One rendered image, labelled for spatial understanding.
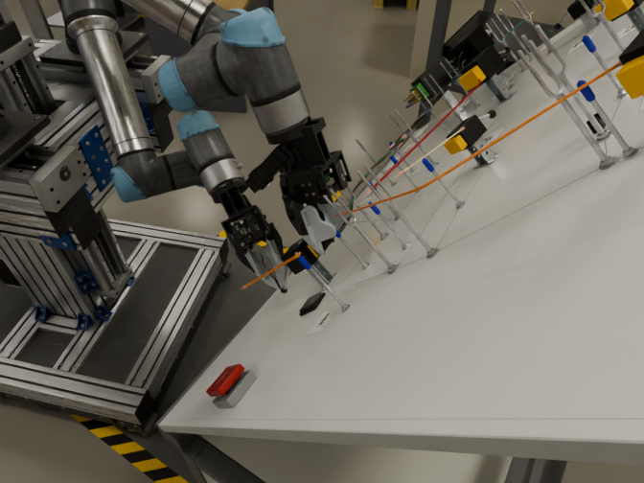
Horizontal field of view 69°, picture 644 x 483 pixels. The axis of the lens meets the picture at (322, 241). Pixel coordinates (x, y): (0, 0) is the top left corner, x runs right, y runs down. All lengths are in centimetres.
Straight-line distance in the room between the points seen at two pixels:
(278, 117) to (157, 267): 157
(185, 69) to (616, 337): 59
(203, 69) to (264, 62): 9
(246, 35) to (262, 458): 75
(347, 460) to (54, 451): 133
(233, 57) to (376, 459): 75
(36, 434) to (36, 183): 120
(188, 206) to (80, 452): 135
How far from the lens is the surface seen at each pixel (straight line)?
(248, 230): 85
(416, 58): 391
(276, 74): 65
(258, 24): 65
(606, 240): 42
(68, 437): 209
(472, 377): 37
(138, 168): 99
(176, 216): 270
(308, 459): 99
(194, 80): 70
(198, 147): 90
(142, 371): 184
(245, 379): 71
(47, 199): 120
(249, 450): 101
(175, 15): 82
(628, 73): 46
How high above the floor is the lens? 174
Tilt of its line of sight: 45 degrees down
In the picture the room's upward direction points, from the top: straight up
